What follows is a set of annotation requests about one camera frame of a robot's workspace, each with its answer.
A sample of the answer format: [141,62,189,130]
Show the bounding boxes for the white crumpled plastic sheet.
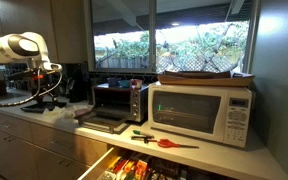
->
[41,103,78,120]

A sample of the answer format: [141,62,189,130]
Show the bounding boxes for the open wooden drawer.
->
[77,145,240,180]

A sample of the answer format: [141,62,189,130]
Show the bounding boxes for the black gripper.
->
[26,67,62,109]

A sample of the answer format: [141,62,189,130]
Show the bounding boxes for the green marker pen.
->
[132,129,155,139]

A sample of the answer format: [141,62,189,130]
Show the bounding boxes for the dark maroon cloth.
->
[73,107,94,118]

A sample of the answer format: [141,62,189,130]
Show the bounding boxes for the window with grey frame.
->
[83,0,262,75]

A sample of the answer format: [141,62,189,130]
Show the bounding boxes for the colourful packets in drawer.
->
[98,153,158,180]

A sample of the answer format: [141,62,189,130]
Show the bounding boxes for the white microwave oven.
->
[147,81,254,149]

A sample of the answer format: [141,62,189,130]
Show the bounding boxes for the red handled scissors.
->
[143,137,200,150]

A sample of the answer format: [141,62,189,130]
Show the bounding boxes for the wooden upper cabinet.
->
[0,0,89,65]

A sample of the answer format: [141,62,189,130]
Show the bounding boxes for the wooden lower cabinet drawers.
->
[0,109,112,180]

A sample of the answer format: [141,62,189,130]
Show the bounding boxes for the silver toaster oven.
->
[74,83,150,135]

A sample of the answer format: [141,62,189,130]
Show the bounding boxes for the black coffee machine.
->
[63,62,90,104]

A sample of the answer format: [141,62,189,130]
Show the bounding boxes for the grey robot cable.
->
[0,68,64,108]

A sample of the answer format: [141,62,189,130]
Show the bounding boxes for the purple cup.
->
[106,77,121,89]

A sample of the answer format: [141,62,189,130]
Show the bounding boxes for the black handled tool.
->
[130,135,159,145]

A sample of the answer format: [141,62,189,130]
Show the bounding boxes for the light blue bowl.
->
[118,79,132,90]

